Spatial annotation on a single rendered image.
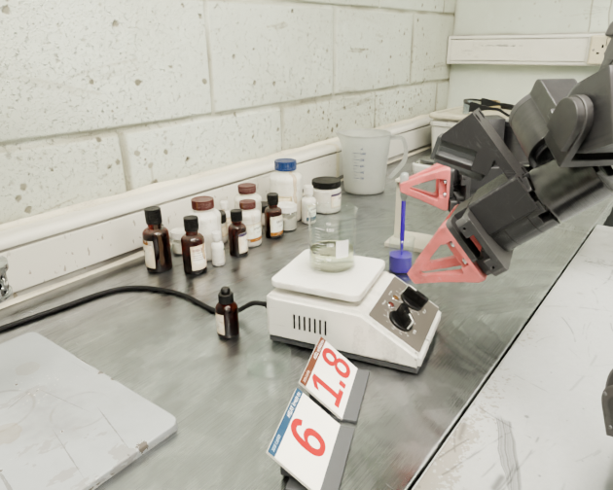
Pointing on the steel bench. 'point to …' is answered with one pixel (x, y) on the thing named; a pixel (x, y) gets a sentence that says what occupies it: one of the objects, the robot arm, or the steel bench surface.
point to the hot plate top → (296, 274)
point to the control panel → (411, 312)
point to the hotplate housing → (342, 326)
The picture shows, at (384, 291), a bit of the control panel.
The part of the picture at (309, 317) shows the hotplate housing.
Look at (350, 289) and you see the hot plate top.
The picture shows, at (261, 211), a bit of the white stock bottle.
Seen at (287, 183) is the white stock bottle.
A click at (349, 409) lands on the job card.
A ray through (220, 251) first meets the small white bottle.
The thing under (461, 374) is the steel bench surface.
